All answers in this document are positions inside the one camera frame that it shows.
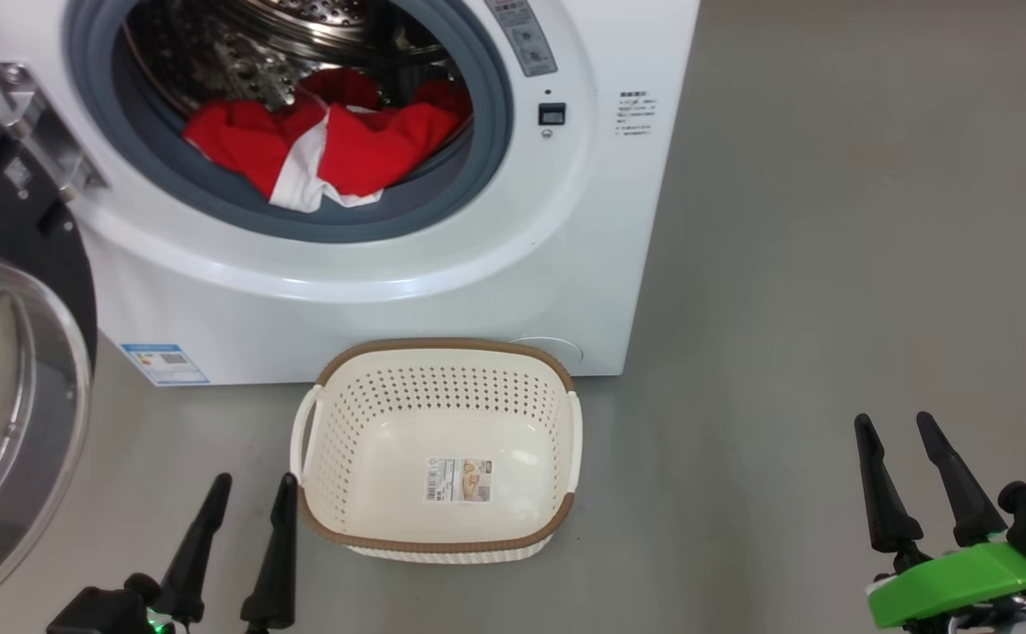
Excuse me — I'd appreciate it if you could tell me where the round drain filter cover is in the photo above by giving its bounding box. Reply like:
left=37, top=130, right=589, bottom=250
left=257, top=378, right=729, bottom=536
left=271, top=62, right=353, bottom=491
left=509, top=335, right=584, bottom=371

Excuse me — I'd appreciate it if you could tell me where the product label sticker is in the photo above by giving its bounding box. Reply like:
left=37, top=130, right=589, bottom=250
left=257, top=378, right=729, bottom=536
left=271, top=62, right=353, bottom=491
left=425, top=457, right=493, bottom=505

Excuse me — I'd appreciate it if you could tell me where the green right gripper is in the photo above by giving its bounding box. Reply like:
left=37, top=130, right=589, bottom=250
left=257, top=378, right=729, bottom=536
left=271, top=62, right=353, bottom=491
left=854, top=411, right=1026, bottom=634

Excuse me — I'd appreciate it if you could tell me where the red white-trimmed garment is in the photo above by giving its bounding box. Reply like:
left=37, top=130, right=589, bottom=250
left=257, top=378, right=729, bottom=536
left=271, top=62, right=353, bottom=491
left=183, top=69, right=475, bottom=214

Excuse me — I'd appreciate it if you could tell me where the white front-load washing machine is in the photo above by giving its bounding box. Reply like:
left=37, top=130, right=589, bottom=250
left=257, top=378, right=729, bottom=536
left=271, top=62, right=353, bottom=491
left=0, top=0, right=701, bottom=387

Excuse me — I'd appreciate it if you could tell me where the blue energy label sticker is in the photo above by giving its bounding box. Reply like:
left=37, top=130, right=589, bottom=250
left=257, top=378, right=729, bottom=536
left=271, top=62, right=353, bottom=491
left=121, top=343, right=211, bottom=387

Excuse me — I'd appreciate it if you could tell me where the grey rubber door gasket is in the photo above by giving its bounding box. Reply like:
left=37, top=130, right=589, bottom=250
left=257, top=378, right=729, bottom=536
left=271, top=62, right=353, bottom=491
left=66, top=0, right=514, bottom=244

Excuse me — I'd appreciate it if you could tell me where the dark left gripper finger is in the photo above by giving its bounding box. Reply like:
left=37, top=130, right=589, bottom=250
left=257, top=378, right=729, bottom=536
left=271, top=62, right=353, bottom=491
left=153, top=473, right=233, bottom=622
left=240, top=473, right=299, bottom=633

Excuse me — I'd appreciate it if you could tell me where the steel washer drum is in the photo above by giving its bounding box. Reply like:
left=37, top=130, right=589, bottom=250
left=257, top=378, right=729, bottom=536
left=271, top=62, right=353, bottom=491
left=122, top=0, right=478, bottom=120

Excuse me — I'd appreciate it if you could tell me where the grey instruction label strip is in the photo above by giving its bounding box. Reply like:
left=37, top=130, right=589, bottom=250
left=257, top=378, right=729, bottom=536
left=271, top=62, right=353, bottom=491
left=486, top=0, right=559, bottom=77

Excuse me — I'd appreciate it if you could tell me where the metal door hinge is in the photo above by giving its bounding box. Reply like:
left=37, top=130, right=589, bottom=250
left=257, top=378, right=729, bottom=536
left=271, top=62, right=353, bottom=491
left=0, top=62, right=110, bottom=199

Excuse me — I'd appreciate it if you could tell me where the printed warning text label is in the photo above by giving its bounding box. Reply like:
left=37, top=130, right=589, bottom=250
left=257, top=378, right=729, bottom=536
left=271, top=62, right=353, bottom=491
left=616, top=90, right=659, bottom=138

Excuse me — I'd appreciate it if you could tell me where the cream basket brown rim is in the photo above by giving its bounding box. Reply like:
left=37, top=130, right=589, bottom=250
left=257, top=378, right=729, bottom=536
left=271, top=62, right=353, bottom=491
left=290, top=338, right=583, bottom=564

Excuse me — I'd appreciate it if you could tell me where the black glass washer door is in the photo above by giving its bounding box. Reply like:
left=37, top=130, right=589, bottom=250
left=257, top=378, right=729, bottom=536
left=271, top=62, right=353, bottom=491
left=0, top=81, right=98, bottom=630

